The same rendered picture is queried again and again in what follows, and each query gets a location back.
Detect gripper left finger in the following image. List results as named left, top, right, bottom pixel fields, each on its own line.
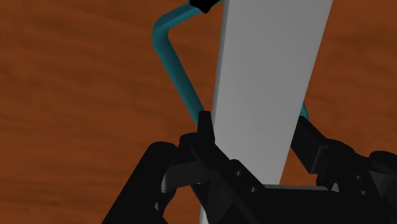
left=101, top=110, right=267, bottom=224

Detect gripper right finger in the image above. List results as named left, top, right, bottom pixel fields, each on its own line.
left=289, top=116, right=397, bottom=215

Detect grey slab tool teal handle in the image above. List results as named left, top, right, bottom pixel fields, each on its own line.
left=151, top=0, right=335, bottom=224

